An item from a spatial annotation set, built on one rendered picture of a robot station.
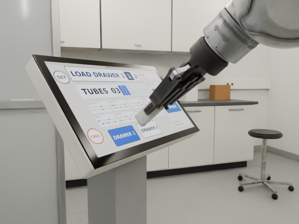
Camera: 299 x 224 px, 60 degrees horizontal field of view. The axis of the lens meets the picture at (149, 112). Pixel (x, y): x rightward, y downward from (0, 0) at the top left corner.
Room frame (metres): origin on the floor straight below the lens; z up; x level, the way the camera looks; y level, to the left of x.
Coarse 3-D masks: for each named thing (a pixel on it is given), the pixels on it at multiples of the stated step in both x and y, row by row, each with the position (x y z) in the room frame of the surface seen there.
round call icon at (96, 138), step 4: (88, 128) 0.56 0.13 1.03; (92, 128) 0.57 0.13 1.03; (96, 128) 0.58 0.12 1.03; (88, 132) 0.55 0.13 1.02; (92, 132) 0.56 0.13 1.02; (96, 132) 0.57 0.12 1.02; (100, 132) 0.58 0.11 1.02; (88, 136) 0.55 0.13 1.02; (92, 136) 0.55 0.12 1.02; (96, 136) 0.56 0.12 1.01; (100, 136) 0.57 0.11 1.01; (92, 140) 0.55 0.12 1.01; (96, 140) 0.55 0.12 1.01; (100, 140) 0.56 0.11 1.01; (104, 140) 0.57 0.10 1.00; (92, 144) 0.54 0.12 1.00; (96, 144) 0.54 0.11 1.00
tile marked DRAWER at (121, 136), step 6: (126, 126) 0.66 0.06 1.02; (132, 126) 0.67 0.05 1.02; (108, 132) 0.60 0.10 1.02; (114, 132) 0.61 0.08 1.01; (120, 132) 0.62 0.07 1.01; (126, 132) 0.64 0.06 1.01; (132, 132) 0.66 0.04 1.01; (114, 138) 0.60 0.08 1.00; (120, 138) 0.61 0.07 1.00; (126, 138) 0.62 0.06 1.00; (132, 138) 0.64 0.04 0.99; (138, 138) 0.66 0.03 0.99; (120, 144) 0.59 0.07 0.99
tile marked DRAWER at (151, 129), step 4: (152, 120) 0.76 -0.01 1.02; (136, 124) 0.69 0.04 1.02; (148, 124) 0.73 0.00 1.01; (152, 124) 0.74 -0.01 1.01; (156, 124) 0.76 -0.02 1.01; (140, 128) 0.69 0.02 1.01; (144, 128) 0.70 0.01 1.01; (148, 128) 0.72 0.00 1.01; (152, 128) 0.73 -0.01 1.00; (156, 128) 0.74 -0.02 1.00; (144, 132) 0.69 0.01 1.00; (148, 132) 0.70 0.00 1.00; (152, 132) 0.72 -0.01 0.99; (156, 132) 0.73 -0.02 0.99; (160, 132) 0.74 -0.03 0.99; (144, 136) 0.68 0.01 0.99; (148, 136) 0.69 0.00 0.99
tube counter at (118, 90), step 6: (108, 84) 0.73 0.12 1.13; (114, 84) 0.75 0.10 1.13; (120, 84) 0.78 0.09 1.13; (126, 84) 0.80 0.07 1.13; (132, 84) 0.82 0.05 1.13; (138, 84) 0.85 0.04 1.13; (144, 84) 0.88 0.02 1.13; (114, 90) 0.73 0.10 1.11; (120, 90) 0.75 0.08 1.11; (126, 90) 0.78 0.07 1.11; (132, 90) 0.80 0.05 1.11; (138, 90) 0.82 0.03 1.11; (144, 90) 0.85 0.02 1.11
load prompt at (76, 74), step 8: (72, 72) 0.66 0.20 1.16; (80, 72) 0.68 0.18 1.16; (88, 72) 0.71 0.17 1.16; (96, 72) 0.73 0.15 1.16; (104, 72) 0.76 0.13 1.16; (112, 72) 0.79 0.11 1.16; (120, 72) 0.82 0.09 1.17; (128, 72) 0.86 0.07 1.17; (136, 72) 0.90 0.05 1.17; (72, 80) 0.64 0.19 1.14; (80, 80) 0.66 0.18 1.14; (88, 80) 0.68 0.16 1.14; (96, 80) 0.71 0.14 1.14; (104, 80) 0.73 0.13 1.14; (112, 80) 0.76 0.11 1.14; (120, 80) 0.79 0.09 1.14; (128, 80) 0.82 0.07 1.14; (136, 80) 0.86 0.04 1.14
